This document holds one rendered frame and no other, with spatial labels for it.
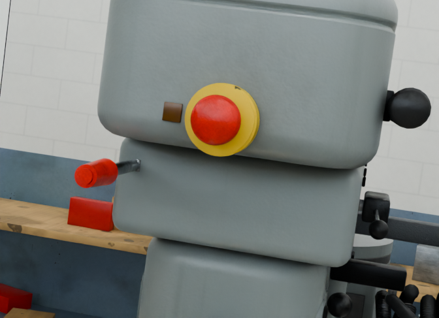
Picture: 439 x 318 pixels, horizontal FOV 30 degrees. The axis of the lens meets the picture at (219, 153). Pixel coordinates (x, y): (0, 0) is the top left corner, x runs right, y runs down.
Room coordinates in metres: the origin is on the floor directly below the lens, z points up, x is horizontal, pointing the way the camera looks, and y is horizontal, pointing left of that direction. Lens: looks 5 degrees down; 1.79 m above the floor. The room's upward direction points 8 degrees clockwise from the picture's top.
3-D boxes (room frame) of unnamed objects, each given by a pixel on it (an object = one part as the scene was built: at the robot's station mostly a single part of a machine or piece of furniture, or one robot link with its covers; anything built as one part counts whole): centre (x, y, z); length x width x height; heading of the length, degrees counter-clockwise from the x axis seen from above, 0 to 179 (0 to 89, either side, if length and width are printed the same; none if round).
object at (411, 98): (0.91, -0.19, 1.79); 0.45 x 0.04 x 0.04; 170
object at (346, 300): (0.96, -0.17, 1.55); 0.03 x 0.03 x 0.03
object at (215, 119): (0.65, 0.01, 1.76); 0.04 x 0.03 x 0.04; 80
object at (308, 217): (0.94, -0.05, 1.68); 0.34 x 0.24 x 0.10; 170
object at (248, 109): (0.68, 0.00, 1.76); 0.06 x 0.02 x 0.06; 80
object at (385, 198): (0.94, -0.18, 1.66); 0.12 x 0.04 x 0.04; 170
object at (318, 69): (0.92, -0.04, 1.81); 0.47 x 0.26 x 0.16; 170
